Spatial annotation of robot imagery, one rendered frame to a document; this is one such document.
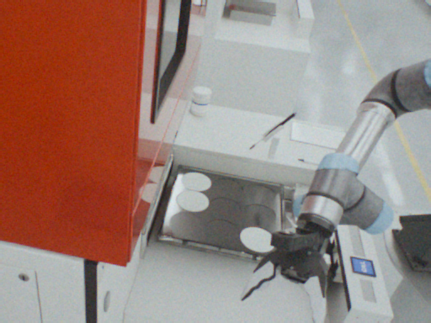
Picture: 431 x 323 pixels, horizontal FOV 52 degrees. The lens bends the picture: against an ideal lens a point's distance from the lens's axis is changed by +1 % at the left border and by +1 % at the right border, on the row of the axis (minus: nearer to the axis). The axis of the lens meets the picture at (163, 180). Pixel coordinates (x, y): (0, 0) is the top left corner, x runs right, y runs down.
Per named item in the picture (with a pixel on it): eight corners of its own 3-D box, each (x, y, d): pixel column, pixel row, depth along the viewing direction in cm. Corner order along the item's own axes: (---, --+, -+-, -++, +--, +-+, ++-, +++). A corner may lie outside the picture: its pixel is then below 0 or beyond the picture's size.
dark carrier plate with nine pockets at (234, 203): (160, 235, 124) (160, 234, 124) (180, 168, 151) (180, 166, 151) (280, 261, 120) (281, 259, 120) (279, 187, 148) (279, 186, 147)
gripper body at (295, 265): (320, 294, 83) (341, 240, 87) (309, 278, 77) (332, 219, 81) (283, 282, 88) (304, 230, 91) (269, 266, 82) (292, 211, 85)
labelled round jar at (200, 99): (188, 114, 168) (192, 92, 162) (191, 107, 174) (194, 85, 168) (206, 118, 167) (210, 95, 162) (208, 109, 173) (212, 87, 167)
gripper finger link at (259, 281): (250, 309, 86) (289, 283, 85) (239, 299, 82) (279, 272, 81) (242, 296, 89) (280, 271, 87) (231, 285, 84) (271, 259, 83)
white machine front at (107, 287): (87, 386, 95) (84, 262, 71) (162, 174, 160) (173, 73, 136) (101, 389, 95) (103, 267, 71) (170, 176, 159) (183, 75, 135)
